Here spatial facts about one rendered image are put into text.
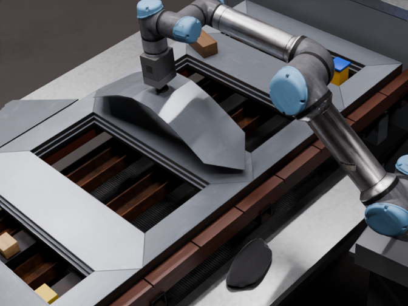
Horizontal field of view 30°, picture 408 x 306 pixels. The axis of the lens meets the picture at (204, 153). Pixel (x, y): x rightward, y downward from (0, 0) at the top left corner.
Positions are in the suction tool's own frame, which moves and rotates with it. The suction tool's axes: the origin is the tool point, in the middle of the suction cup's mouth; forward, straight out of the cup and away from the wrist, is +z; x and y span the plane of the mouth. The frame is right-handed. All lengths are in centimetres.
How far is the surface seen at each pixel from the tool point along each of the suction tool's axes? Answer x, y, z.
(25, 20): -224, -119, 101
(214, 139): 22.2, 4.2, 7.0
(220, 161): 27.2, 8.2, 10.3
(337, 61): 30, -58, 13
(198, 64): -16.1, -37.7, 17.3
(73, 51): -171, -108, 101
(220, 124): 20.8, -1.4, 5.7
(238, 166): 31.4, 5.3, 12.5
